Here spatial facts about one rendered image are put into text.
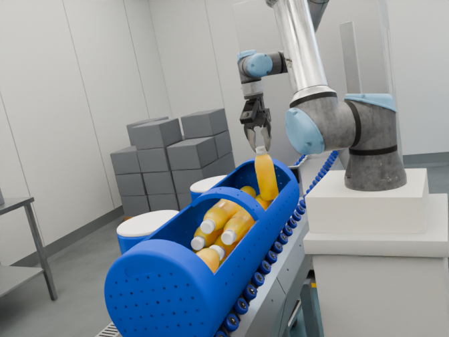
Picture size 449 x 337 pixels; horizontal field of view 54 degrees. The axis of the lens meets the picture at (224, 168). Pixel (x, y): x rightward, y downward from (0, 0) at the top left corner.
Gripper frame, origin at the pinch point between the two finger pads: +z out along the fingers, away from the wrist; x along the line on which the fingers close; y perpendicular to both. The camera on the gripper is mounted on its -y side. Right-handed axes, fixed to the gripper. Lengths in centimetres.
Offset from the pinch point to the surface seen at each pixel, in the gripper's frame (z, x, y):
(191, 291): 14, -5, -76
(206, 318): 21, -8, -76
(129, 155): 42, 244, 255
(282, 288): 42.1, -8.3, -25.6
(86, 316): 129, 186, 76
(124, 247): 30, 58, -17
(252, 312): 36, -7, -50
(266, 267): 31.8, -6.0, -31.2
